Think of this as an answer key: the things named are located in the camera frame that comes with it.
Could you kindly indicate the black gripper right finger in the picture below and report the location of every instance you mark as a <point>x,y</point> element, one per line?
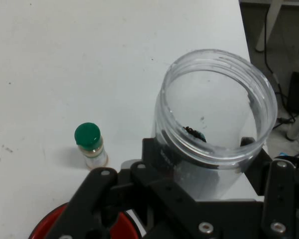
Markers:
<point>280,194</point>

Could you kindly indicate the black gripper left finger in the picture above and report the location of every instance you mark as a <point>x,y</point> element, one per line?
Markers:
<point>94,196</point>

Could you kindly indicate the clear plastic jar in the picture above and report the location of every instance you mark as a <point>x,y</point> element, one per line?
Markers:
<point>261,82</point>

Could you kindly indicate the red bowl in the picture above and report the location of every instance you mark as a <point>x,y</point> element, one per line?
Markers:
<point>49,219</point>

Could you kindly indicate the green cap spice bottle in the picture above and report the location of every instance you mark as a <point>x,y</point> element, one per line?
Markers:
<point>201,136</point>
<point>88,134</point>

